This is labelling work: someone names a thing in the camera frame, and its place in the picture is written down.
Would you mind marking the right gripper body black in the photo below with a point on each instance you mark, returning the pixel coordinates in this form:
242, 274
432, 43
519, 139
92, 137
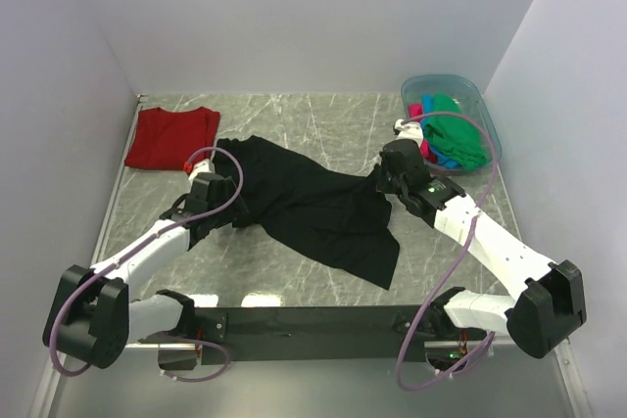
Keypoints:
387, 183

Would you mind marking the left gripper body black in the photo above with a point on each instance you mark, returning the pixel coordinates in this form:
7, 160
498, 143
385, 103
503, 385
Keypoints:
235, 210

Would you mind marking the black t shirt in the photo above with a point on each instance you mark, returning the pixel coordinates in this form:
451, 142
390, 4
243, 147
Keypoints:
337, 219

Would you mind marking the clear blue plastic bin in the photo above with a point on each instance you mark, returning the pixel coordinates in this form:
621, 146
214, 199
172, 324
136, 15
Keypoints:
456, 96

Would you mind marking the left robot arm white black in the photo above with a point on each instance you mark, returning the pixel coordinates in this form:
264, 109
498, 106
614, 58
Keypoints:
94, 314

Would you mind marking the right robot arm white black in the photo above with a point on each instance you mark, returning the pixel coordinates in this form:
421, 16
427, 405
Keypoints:
544, 301

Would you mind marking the pink t shirt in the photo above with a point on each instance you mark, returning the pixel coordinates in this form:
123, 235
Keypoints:
416, 110

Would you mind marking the green t shirt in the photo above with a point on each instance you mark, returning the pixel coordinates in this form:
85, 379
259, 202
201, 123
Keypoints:
456, 139

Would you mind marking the folded red t shirt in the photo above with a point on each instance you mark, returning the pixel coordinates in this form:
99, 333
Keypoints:
166, 140

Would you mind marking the blue t shirt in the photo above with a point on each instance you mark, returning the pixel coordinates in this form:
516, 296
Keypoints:
443, 161

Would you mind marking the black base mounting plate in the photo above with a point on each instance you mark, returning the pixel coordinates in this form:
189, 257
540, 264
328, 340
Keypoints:
307, 333

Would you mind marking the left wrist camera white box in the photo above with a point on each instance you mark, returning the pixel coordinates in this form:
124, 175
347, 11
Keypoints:
194, 169

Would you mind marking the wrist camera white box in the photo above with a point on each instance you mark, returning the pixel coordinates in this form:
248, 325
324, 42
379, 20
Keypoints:
410, 131
194, 169

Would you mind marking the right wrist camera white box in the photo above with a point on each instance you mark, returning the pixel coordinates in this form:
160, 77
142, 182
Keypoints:
410, 131

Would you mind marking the aluminium rail left edge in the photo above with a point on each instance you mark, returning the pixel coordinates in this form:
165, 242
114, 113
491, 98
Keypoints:
141, 100

